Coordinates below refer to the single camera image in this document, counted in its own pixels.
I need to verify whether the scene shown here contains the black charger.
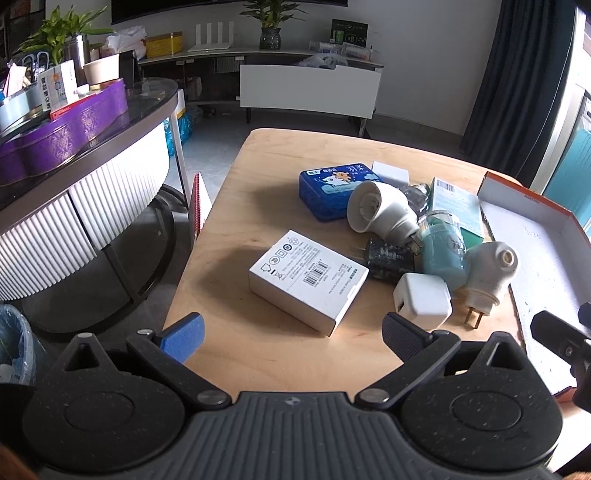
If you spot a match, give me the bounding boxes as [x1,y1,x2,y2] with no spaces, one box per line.
[353,237,419,283]

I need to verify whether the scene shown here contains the white usb charger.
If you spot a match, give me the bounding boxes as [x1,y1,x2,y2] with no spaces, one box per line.
[392,272,453,330]

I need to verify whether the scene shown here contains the yellow tin box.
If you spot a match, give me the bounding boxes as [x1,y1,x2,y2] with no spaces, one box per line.
[143,31,184,58]

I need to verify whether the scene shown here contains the white cup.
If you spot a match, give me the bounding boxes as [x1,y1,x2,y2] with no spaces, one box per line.
[83,58,121,87]

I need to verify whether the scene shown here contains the white carton with blue print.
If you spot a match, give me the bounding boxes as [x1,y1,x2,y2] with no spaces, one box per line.
[37,60,78,112]

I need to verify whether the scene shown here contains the scissors with looped handles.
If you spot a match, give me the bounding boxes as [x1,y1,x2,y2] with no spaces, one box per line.
[22,52,52,71]

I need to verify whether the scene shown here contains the white cube charger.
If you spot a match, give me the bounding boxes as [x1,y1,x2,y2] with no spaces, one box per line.
[372,161,411,185]

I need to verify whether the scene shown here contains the white plastic bag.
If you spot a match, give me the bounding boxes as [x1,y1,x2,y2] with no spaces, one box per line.
[105,25,148,58]

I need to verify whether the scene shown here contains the green and black box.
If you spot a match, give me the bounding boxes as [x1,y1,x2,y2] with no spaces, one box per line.
[330,18,369,47]

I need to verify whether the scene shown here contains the potted plant in dark vase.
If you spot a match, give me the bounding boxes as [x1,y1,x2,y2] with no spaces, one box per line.
[239,0,306,51]

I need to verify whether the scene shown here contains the crumpled plastic bags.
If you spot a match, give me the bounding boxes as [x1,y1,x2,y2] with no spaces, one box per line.
[295,52,349,70]

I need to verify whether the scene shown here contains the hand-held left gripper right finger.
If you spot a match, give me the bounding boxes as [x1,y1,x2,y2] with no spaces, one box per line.
[355,311,539,410]

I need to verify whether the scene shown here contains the black television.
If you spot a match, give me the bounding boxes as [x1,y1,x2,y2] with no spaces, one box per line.
[111,0,348,25]

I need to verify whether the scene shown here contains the white adapter box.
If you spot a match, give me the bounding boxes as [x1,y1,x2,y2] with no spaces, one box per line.
[248,229,370,337]

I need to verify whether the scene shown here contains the clear glass bottle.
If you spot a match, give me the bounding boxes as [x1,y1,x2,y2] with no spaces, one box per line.
[398,181,432,215]

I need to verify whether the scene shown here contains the purple tin box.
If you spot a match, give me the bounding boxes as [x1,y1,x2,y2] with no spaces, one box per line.
[0,78,127,185]

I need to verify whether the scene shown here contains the white tv stand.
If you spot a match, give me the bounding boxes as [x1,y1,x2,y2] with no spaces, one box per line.
[137,45,385,138]

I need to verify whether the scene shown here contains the bamboo plant in metal vase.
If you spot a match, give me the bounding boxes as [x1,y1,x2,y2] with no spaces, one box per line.
[16,4,114,70]

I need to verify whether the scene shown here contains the teal cardboard box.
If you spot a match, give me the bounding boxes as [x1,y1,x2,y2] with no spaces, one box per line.
[429,176,485,245]

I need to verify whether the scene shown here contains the white router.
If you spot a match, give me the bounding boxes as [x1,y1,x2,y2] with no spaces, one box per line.
[187,22,241,53]

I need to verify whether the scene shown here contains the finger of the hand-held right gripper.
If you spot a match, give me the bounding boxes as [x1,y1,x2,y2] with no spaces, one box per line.
[530,310,591,370]

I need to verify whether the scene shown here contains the red notebook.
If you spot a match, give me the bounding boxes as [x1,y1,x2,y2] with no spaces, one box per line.
[189,172,214,241]

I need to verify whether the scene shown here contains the white plug-in heater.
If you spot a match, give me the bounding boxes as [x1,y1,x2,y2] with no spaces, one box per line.
[462,241,519,330]

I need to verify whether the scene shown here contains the teal panel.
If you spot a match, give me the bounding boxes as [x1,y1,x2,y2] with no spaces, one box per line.
[540,129,591,217]

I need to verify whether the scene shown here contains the trash bin with blue liner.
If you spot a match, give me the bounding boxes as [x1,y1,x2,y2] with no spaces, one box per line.
[0,304,47,386]

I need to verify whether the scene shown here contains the clear plastic boxes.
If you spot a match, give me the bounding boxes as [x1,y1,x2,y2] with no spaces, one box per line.
[308,41,384,61]

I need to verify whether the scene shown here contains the white ribbed round sideboard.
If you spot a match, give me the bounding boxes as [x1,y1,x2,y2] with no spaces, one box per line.
[0,78,185,335]

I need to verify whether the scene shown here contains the orange and white cardboard box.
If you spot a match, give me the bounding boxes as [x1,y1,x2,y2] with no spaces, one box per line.
[477,171,591,402]

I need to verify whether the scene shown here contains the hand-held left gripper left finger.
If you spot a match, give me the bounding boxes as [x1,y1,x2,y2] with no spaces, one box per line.
[44,312,232,410]

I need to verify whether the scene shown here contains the silver metal tin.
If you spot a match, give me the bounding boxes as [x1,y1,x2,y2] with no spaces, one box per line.
[0,85,49,132]

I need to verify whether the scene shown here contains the dark curtain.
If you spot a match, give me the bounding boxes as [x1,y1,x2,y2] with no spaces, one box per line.
[459,0,578,182]

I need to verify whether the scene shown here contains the teal liquid repellent bottle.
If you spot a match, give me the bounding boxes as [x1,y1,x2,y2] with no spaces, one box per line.
[418,210,469,291]

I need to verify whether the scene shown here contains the blue plastic bag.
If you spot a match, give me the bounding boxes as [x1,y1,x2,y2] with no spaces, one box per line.
[164,113,195,158]

